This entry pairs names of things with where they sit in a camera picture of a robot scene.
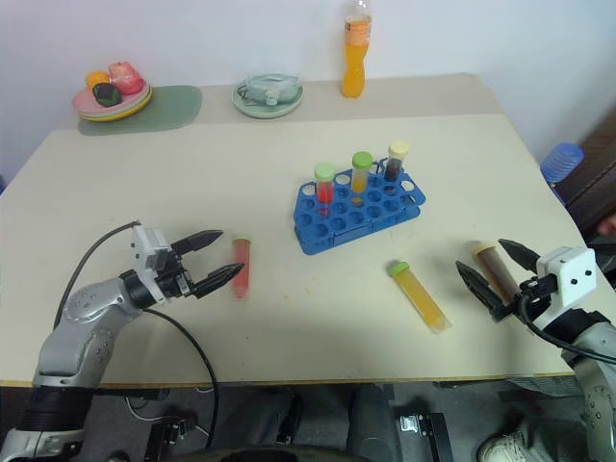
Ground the black green toy fruit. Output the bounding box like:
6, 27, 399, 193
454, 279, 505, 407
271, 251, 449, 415
91, 82, 122, 108

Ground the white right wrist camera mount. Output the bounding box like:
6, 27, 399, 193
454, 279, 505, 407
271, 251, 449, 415
534, 245, 601, 310

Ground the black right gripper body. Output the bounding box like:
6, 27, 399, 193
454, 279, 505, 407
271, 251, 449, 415
490, 273, 560, 324

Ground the red tube, small green cap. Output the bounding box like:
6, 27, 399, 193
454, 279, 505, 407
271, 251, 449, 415
230, 234, 254, 300

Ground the green placemat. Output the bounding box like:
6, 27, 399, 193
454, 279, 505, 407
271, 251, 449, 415
77, 85, 203, 138

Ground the blue test tube rack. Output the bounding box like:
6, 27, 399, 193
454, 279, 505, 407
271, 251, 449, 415
291, 167, 428, 256

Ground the dark brown cabinet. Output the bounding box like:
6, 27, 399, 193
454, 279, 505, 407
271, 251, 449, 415
560, 109, 616, 254

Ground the orange drink bottle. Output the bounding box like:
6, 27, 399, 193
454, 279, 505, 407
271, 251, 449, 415
340, 0, 374, 100

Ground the pink toy fruit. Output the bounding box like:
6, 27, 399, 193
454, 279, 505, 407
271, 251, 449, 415
106, 61, 148, 95

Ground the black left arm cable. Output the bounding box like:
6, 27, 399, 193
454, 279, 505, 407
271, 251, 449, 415
52, 219, 221, 451

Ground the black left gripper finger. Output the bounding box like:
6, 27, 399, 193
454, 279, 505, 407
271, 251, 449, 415
191, 262, 247, 297
169, 229, 225, 256

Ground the yellow plate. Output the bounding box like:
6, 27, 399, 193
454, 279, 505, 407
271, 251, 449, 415
76, 93, 155, 124

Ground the pink plate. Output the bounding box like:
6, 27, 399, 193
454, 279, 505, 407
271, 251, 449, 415
71, 84, 154, 118

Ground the pale green plate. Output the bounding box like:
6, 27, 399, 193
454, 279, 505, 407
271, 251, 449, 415
230, 79, 306, 119

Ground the black metal bracket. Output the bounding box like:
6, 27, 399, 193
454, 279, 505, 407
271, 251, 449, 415
145, 417, 190, 462
398, 411, 454, 462

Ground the white sneaker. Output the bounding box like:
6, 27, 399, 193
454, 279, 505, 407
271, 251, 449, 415
477, 422, 546, 462

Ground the orange tube, green cap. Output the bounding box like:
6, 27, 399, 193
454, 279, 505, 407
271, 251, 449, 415
349, 151, 374, 207

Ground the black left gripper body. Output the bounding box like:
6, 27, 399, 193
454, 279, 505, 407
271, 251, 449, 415
155, 248, 202, 299

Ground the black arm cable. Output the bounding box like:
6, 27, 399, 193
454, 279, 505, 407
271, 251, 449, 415
52, 219, 221, 451
516, 291, 616, 363

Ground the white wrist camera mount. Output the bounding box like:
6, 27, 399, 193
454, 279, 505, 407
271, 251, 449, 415
127, 224, 175, 292
534, 245, 601, 310

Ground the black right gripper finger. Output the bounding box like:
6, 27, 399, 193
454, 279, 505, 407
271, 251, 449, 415
498, 238, 541, 276
454, 259, 507, 321

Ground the clear plastic bag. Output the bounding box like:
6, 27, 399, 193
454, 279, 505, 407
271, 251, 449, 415
235, 71, 303, 108

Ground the dark grey rounded shape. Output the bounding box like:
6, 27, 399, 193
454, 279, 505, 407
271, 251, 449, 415
346, 384, 403, 462

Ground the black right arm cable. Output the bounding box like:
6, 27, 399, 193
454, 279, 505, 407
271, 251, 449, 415
516, 291, 616, 363

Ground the yellow tube, green cap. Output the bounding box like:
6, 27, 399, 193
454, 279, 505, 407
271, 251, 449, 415
386, 259, 454, 334

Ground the red tube, wide green cap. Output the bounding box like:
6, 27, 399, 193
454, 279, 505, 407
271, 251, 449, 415
314, 162, 337, 218

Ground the dark tube, yellow cap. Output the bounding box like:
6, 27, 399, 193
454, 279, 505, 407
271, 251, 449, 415
383, 140, 410, 184

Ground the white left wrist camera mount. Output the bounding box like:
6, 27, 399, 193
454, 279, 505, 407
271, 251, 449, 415
127, 224, 175, 292

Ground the blue water jug cap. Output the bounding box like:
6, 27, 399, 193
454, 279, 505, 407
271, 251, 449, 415
538, 142, 586, 185

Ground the brown tube, beige cap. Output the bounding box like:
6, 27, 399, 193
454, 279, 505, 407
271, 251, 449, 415
470, 240, 522, 307

